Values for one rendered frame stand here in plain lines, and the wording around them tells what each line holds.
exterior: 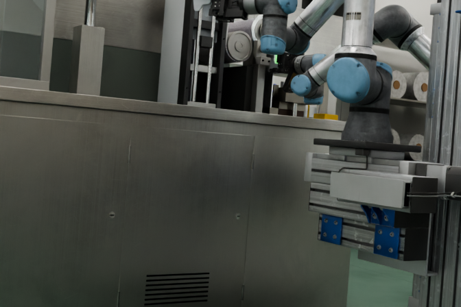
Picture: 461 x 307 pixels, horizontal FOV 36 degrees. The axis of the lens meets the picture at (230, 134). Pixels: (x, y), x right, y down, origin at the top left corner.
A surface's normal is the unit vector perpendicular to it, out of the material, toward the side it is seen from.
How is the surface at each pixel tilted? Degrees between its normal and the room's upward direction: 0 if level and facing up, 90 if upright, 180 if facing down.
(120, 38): 90
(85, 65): 90
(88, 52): 90
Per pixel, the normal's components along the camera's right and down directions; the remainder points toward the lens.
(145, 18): 0.54, 0.04
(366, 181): -0.84, -0.07
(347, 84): -0.52, 0.08
